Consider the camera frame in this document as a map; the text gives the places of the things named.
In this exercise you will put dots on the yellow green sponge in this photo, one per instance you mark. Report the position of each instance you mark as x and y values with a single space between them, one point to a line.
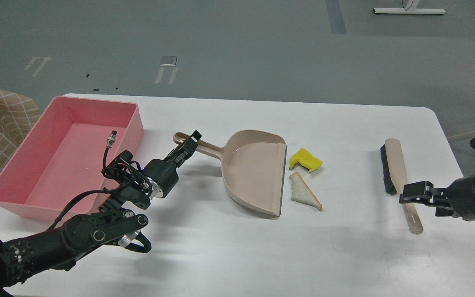
305 159

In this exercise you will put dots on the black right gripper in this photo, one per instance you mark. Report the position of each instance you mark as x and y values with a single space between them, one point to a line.
459 196

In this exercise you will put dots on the beige hand brush black bristles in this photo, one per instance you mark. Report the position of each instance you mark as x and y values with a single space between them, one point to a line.
395 178

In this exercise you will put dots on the pink plastic bin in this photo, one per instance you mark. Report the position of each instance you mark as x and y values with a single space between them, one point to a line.
62 155

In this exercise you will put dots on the grey floor outlet plate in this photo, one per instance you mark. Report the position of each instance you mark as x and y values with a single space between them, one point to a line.
168 61

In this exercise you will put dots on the white desk leg base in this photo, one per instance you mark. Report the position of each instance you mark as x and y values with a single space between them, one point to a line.
410 7

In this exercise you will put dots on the white bread slice piece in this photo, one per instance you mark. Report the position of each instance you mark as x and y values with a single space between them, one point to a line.
301 193

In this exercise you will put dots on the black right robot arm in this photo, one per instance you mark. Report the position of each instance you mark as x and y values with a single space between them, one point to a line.
456 200

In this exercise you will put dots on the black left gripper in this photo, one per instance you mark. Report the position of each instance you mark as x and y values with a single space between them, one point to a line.
162 173

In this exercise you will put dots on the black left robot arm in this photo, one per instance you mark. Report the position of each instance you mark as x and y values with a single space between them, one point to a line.
97 218

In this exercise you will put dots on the beige plastic dustpan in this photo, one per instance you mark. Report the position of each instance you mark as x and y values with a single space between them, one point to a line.
253 169

